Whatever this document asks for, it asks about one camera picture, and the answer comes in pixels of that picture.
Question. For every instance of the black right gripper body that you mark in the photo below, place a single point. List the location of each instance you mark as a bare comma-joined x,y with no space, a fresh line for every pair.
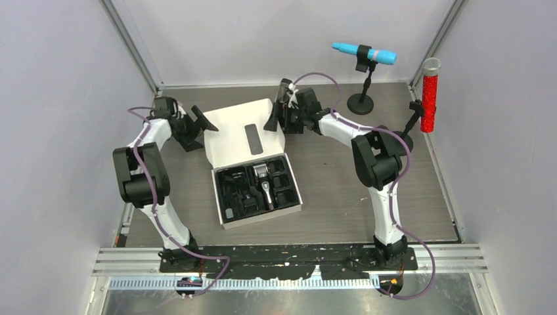
293,123

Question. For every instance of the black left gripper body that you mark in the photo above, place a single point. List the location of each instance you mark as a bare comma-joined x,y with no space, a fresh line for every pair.
188,132

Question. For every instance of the black and silver hair clipper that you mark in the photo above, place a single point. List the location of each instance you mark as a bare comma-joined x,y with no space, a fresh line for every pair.
262,174

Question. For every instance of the white box with black tray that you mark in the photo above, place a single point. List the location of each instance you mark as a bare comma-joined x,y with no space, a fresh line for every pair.
241,143

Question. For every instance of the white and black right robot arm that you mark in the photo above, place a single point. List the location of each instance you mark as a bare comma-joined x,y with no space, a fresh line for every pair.
376,160

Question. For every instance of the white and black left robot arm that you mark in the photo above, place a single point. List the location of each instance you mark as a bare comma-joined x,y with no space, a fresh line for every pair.
143,180

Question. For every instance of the black metronome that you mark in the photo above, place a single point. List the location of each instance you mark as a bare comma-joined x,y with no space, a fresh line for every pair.
284,92

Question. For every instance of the blue microphone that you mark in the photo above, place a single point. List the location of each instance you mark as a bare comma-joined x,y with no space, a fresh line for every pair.
363,51

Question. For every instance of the black stand of red microphone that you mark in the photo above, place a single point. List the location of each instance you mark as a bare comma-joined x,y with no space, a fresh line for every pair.
418,109

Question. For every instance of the red glitter microphone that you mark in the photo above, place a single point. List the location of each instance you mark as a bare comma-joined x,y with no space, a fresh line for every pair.
430,67

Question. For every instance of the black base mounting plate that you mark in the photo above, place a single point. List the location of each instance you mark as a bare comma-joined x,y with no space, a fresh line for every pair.
335,261

